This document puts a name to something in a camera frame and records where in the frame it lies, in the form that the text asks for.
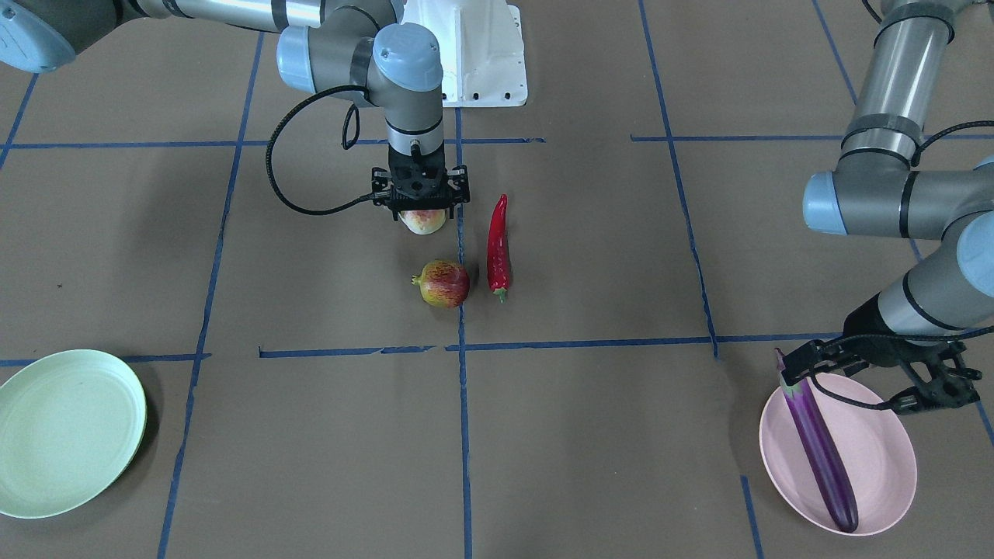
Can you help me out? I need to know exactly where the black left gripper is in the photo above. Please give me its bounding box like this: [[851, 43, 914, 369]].
[[781, 297, 982, 414]]

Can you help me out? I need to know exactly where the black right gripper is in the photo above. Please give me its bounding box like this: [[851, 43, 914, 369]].
[[370, 148, 470, 212]]

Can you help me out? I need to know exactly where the pale peach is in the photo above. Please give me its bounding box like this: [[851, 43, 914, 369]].
[[398, 210, 448, 236]]

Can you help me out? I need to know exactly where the red yellow apple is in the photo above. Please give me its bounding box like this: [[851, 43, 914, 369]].
[[411, 259, 470, 308]]

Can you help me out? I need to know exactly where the purple eggplant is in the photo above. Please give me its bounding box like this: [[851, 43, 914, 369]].
[[775, 348, 859, 533]]

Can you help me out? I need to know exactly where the red chili pepper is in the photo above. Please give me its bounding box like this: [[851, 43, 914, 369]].
[[486, 194, 511, 304]]

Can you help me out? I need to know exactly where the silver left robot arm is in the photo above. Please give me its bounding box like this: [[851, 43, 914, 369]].
[[778, 1, 993, 415]]

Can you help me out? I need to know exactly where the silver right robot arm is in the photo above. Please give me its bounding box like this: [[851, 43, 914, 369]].
[[1, 1, 470, 217]]

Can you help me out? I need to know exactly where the pink plate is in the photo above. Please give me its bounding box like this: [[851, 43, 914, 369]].
[[759, 388, 917, 536]]

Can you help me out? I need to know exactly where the light green plate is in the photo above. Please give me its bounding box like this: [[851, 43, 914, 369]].
[[1, 349, 147, 519]]

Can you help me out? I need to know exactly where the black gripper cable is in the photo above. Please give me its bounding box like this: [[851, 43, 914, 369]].
[[266, 84, 389, 216]]

